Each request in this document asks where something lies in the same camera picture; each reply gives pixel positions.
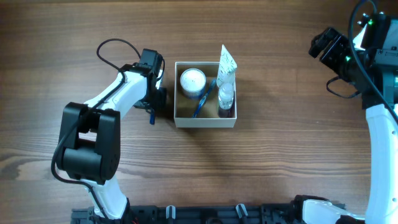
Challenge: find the white lidded blue jar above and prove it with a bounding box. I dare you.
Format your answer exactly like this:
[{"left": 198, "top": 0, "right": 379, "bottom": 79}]
[{"left": 180, "top": 68, "right": 206, "bottom": 100}]

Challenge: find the blue white toothbrush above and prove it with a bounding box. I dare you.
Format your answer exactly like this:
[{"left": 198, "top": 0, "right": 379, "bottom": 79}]
[{"left": 192, "top": 78, "right": 216, "bottom": 118}]

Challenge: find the clear bottle dark liquid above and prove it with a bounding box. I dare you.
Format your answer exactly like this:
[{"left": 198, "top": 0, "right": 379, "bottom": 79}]
[{"left": 218, "top": 83, "right": 234, "bottom": 118}]

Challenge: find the blue disposable razor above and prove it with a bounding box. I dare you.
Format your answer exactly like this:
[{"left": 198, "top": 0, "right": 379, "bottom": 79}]
[{"left": 150, "top": 110, "right": 155, "bottom": 125}]

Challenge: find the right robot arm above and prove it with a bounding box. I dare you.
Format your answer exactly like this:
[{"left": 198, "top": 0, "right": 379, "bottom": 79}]
[{"left": 295, "top": 12, "right": 397, "bottom": 223}]

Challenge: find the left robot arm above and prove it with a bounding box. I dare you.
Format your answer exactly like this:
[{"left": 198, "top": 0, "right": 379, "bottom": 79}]
[{"left": 51, "top": 49, "right": 167, "bottom": 223}]

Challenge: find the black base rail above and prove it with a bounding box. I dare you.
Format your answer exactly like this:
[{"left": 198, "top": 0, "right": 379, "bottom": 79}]
[{"left": 70, "top": 203, "right": 348, "bottom": 224}]

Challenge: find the black left camera cable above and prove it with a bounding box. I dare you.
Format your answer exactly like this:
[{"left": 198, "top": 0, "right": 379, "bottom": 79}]
[{"left": 50, "top": 38, "right": 166, "bottom": 220}]

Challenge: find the white cream tube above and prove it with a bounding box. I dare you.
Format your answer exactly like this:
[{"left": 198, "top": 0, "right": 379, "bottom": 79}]
[{"left": 216, "top": 45, "right": 238, "bottom": 88}]

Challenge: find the beige open cardboard box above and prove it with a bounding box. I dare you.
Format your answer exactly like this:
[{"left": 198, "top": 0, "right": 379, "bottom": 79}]
[{"left": 174, "top": 62, "right": 237, "bottom": 128}]

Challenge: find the black camera cable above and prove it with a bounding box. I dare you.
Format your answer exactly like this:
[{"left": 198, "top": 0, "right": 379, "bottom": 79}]
[
  {"left": 50, "top": 38, "right": 166, "bottom": 220},
  {"left": 325, "top": 0, "right": 398, "bottom": 125}
]

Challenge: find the black right camera cable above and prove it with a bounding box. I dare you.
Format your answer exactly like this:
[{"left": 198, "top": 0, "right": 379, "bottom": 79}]
[{"left": 325, "top": 0, "right": 398, "bottom": 125}]

